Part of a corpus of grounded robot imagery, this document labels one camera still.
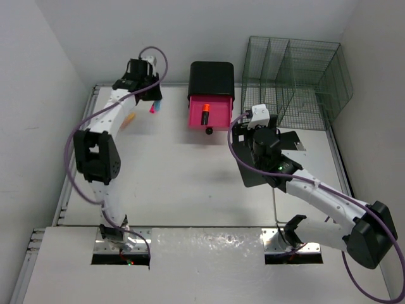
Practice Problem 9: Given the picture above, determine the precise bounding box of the light blue highlighter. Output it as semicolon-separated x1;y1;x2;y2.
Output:
153;100;161;112

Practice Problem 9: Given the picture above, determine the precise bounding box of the pale orange highlighter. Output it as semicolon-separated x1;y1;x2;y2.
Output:
121;112;136;129

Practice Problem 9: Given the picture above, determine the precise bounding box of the black orange highlighter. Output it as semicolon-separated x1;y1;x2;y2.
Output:
201;103;210;125

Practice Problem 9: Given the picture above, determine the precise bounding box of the black pink highlighter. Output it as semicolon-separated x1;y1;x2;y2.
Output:
149;101;158;113

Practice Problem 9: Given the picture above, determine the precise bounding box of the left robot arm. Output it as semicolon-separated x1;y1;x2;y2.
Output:
73;56;162;251

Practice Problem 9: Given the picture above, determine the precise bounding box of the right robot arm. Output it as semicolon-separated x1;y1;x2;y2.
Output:
227;111;404;269

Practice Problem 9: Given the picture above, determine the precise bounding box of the black clipboard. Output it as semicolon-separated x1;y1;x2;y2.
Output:
232;131;304;187

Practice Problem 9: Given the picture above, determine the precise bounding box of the black drawer cabinet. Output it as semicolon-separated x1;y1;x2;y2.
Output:
187;61;235;99

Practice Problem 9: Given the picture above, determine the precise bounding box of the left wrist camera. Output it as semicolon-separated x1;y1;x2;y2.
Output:
140;55;157;68

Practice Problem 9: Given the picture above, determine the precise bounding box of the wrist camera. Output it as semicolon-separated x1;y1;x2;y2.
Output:
140;55;157;68
247;104;270;130

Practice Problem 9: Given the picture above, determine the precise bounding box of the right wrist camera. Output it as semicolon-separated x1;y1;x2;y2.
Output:
247;104;270;130

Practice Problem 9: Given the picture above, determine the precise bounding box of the green wire mesh organizer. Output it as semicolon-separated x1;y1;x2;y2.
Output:
240;36;353;130

